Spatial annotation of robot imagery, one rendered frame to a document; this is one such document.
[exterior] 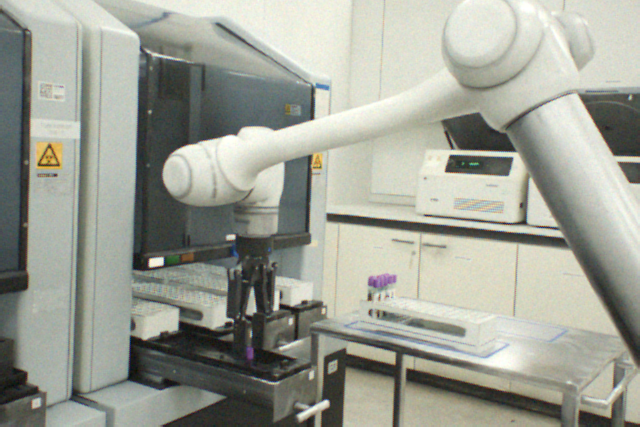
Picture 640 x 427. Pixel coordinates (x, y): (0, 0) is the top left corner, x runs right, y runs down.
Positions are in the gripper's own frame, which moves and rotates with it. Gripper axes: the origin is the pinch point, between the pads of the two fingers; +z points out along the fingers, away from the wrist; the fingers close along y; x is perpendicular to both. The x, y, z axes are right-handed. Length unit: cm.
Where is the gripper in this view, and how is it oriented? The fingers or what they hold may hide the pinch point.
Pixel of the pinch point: (249, 335)
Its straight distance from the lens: 141.3
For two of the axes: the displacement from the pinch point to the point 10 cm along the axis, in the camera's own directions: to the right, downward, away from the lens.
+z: -0.5, 10.0, 0.6
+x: 8.4, 0.8, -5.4
